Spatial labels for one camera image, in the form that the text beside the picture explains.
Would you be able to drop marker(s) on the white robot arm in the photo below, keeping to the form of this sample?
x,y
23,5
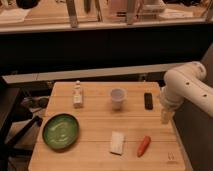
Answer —
x,y
185,82

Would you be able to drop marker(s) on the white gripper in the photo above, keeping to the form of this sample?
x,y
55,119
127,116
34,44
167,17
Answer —
x,y
166,115

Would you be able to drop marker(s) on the black chair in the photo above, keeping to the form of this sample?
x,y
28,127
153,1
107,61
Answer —
x,y
9,98

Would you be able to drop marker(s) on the black rectangular block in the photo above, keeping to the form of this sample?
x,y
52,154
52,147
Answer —
x,y
148,101

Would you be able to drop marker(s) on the small white bottle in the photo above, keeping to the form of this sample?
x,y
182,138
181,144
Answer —
x,y
77,95

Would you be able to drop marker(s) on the white plastic cup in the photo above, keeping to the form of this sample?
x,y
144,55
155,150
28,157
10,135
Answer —
x,y
118,96

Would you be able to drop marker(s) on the white sponge block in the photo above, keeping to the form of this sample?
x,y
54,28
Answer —
x,y
116,143

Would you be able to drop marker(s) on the green round plate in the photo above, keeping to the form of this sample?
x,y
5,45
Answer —
x,y
60,131

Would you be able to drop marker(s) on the orange carrot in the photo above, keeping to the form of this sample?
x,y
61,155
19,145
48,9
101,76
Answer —
x,y
143,146

